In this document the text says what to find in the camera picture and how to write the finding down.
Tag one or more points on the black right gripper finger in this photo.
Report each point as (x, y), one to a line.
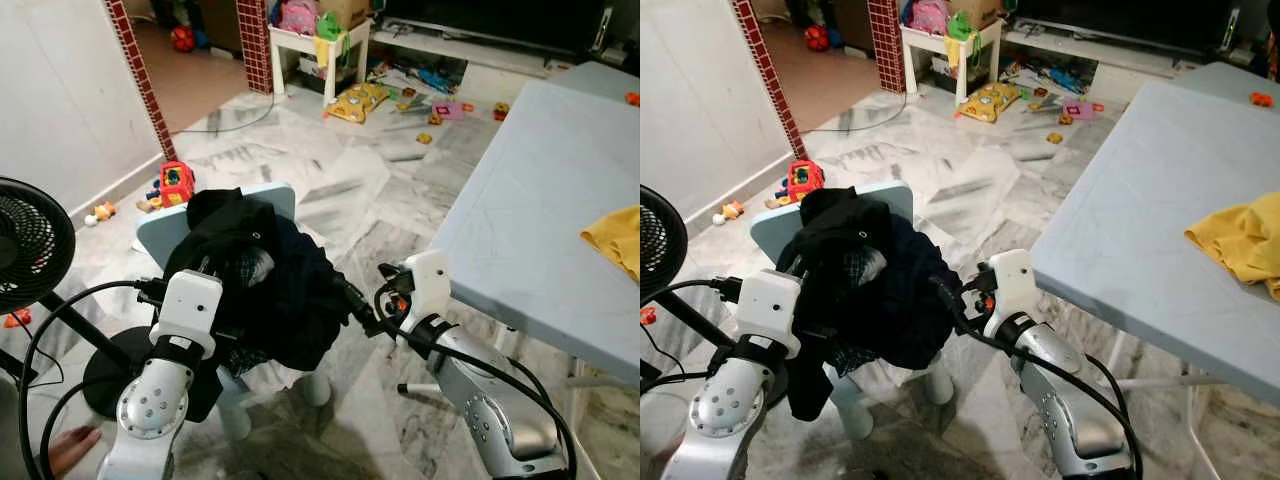
(358, 305)
(950, 303)

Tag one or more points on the black printed shirt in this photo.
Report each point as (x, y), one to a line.
(900, 310)
(290, 300)

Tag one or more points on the yellow shirt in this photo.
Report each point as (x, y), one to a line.
(1240, 240)
(615, 240)

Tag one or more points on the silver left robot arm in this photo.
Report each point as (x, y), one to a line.
(150, 410)
(725, 420)

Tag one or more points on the bare person hand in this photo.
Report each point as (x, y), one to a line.
(72, 450)

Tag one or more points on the light blue folding table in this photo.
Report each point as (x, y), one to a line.
(540, 200)
(1150, 200)

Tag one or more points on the yellow toy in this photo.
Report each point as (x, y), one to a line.
(360, 102)
(988, 102)

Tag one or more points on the red plastic toy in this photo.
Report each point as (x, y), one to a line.
(805, 183)
(175, 185)

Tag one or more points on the pink toy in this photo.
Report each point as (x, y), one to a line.
(452, 110)
(1082, 108)

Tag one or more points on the light blue kids chair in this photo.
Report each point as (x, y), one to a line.
(775, 230)
(160, 230)

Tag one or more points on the small duck toy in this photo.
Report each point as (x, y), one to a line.
(730, 212)
(100, 213)

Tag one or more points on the white tv stand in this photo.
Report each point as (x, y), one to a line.
(470, 55)
(1100, 55)

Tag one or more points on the small white side table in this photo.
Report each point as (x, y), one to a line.
(925, 35)
(295, 36)

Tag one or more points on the black standing fan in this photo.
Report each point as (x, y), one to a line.
(655, 240)
(25, 245)

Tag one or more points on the green toy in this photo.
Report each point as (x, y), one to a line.
(330, 25)
(960, 24)

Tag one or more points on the pink kids bag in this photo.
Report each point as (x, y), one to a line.
(298, 15)
(928, 15)

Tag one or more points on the brown cardboard box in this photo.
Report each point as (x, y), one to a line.
(985, 10)
(350, 10)

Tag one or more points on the black television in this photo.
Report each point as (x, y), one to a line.
(1120, 18)
(490, 20)

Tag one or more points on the red ball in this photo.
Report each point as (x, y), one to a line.
(818, 38)
(183, 38)

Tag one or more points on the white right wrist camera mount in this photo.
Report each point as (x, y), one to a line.
(1010, 285)
(428, 285)

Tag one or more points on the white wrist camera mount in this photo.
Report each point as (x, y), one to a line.
(428, 285)
(770, 310)
(1010, 285)
(188, 305)

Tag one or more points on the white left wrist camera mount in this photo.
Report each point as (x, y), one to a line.
(770, 310)
(188, 305)

